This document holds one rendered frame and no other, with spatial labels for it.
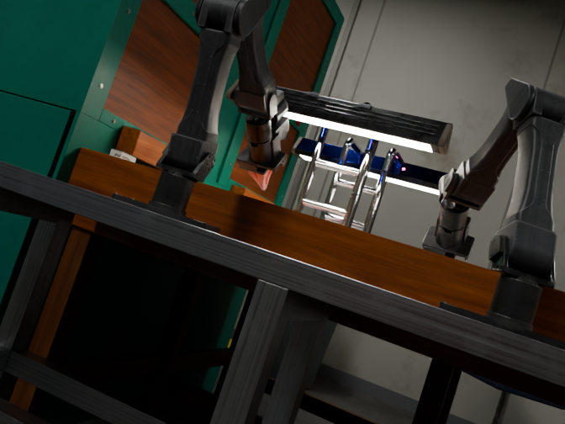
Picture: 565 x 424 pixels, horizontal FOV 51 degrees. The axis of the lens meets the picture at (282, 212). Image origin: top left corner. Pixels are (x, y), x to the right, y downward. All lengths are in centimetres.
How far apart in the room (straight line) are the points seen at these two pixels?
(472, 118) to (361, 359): 175
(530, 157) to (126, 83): 103
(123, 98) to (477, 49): 311
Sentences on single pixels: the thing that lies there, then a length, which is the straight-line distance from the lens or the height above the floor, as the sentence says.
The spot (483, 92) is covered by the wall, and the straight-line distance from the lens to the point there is 424.
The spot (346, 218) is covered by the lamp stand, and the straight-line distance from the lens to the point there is 169.
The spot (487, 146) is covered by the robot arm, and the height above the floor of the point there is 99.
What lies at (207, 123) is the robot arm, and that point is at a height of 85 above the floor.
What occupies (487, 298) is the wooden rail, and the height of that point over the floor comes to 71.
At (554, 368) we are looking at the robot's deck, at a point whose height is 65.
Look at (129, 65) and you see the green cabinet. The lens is 163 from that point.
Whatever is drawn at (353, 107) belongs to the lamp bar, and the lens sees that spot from 159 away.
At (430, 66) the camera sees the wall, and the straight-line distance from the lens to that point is 433.
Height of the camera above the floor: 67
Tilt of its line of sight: 4 degrees up
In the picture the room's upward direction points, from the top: 19 degrees clockwise
